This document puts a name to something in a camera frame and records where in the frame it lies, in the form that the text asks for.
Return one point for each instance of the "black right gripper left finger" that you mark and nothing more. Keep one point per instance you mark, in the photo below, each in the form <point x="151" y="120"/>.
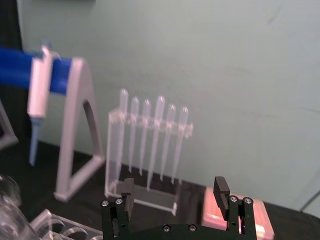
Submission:
<point x="129" y="200"/>

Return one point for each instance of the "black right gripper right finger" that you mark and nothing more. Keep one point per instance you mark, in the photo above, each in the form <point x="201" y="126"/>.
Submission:
<point x="221" y="192"/>

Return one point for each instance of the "pink plastic box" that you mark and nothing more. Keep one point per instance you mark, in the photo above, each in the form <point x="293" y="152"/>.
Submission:
<point x="260" y="217"/>

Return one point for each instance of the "clear acrylic pipette rack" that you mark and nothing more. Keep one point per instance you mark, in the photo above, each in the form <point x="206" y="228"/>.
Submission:
<point x="113" y="155"/>

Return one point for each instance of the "clear acrylic tube rack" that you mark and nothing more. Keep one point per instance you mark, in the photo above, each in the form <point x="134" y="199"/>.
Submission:
<point x="62" y="225"/>

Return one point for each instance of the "grey pipette stand, blue bar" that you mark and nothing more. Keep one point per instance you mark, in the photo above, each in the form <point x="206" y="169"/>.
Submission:
<point x="71" y="125"/>

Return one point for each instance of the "clear glass beaker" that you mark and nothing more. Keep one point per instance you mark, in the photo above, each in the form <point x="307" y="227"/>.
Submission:
<point x="10" y="212"/>

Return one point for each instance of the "white and blue pipette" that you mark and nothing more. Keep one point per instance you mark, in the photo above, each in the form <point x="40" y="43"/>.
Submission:
<point x="38" y="92"/>

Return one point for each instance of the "pale wall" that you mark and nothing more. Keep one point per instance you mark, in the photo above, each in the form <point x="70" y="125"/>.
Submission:
<point x="200" y="62"/>

